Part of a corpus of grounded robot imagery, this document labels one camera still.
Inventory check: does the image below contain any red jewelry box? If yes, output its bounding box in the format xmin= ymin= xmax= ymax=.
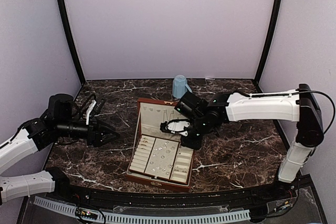
xmin=125 ymin=98 xmax=195 ymax=193

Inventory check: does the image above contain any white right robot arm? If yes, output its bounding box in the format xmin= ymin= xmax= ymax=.
xmin=160 ymin=84 xmax=324 ymax=200

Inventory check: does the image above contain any red jewelry display tray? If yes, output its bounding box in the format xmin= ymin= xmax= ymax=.
xmin=129 ymin=135 xmax=194 ymax=184

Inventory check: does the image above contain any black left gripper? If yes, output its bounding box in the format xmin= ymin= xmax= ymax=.
xmin=56 ymin=116 xmax=120 ymax=147

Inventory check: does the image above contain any light blue faceted mug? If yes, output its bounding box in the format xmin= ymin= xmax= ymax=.
xmin=172 ymin=74 xmax=192 ymax=99

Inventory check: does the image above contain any white perforated cable rail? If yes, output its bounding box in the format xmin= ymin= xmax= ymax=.
xmin=33 ymin=196 xmax=250 ymax=223

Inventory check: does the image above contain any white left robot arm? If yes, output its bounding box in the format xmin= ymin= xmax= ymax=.
xmin=1 ymin=93 xmax=120 ymax=204

